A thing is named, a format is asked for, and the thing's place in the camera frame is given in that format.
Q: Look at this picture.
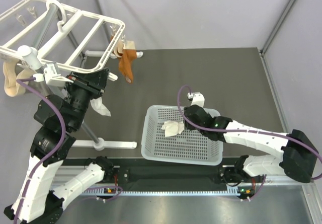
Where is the beige sock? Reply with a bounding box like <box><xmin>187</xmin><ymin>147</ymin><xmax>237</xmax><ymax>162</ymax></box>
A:
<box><xmin>3</xmin><ymin>60</ymin><xmax>34</xmax><ymax>97</ymax></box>

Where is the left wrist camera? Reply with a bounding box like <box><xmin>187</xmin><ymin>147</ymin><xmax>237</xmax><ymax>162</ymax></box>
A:
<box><xmin>33</xmin><ymin>62</ymin><xmax>73</xmax><ymax>87</ymax></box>

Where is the aluminium frame profile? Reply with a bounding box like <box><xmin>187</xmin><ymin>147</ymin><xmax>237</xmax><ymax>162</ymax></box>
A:
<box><xmin>259</xmin><ymin>0</ymin><xmax>298</xmax><ymax>57</ymax></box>

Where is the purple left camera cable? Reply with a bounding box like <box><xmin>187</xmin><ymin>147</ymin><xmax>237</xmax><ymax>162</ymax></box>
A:
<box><xmin>13</xmin><ymin>77</ymin><xmax>66</xmax><ymax>223</ymax></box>

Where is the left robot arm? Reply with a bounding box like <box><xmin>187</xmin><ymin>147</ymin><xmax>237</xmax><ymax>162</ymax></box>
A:
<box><xmin>4</xmin><ymin>68</ymin><xmax>114</xmax><ymax>223</ymax></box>

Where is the white sock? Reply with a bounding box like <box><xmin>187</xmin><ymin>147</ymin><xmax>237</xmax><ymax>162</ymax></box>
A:
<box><xmin>161</xmin><ymin>120</ymin><xmax>185</xmax><ymax>137</ymax></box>
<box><xmin>90</xmin><ymin>97</ymin><xmax>111</xmax><ymax>117</ymax></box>

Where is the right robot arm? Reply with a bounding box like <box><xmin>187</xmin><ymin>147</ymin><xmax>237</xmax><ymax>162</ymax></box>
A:
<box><xmin>183</xmin><ymin>105</ymin><xmax>321</xmax><ymax>183</ymax></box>

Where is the white clip sock hanger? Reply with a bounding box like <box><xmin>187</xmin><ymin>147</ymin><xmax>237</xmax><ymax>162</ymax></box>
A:
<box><xmin>1</xmin><ymin>0</ymin><xmax>125</xmax><ymax>73</ymax></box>

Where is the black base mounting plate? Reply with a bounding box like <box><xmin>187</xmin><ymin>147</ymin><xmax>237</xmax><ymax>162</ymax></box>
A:
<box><xmin>57</xmin><ymin>158</ymin><xmax>267</xmax><ymax>191</ymax></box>

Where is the white corner hanger clip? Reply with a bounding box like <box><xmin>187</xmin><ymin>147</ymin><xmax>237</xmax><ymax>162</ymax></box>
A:
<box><xmin>108</xmin><ymin>73</ymin><xmax>118</xmax><ymax>82</ymax></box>

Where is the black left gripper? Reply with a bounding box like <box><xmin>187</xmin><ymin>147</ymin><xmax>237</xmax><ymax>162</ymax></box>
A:
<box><xmin>64</xmin><ymin>67</ymin><xmax>111</xmax><ymax>130</ymax></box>

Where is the white stand base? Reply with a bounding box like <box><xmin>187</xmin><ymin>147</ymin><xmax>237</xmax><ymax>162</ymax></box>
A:
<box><xmin>72</xmin><ymin>138</ymin><xmax>137</xmax><ymax>151</ymax></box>

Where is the grey metal stand pole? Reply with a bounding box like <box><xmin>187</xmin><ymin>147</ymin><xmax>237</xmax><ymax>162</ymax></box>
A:
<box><xmin>20</xmin><ymin>0</ymin><xmax>101</xmax><ymax>146</ymax></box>

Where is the white perforated plastic basket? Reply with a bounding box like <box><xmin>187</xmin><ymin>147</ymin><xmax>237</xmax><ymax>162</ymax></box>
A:
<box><xmin>141</xmin><ymin>105</ymin><xmax>223</xmax><ymax>166</ymax></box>

